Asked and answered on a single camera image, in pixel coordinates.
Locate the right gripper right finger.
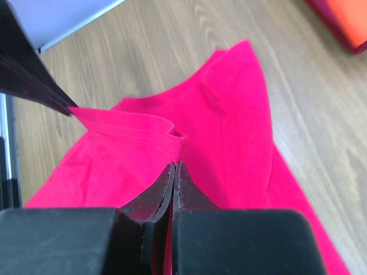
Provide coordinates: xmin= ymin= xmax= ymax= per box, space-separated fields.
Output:
xmin=171 ymin=163 xmax=326 ymax=274

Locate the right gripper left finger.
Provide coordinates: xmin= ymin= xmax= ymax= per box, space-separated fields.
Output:
xmin=1 ymin=164 xmax=175 ymax=274

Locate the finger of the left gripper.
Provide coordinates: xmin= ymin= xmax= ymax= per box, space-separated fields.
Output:
xmin=1 ymin=1 xmax=77 ymax=116

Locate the crimson t shirt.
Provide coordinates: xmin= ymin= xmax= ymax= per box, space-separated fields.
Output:
xmin=26 ymin=41 xmax=349 ymax=274

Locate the folded pink t shirt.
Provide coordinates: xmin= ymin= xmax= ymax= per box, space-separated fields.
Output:
xmin=306 ymin=1 xmax=366 ymax=54

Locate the folded orange t shirt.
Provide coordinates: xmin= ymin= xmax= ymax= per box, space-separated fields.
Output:
xmin=328 ymin=0 xmax=366 ymax=48

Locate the aluminium frame rail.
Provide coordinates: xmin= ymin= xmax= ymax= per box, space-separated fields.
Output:
xmin=1 ymin=93 xmax=22 ymax=210

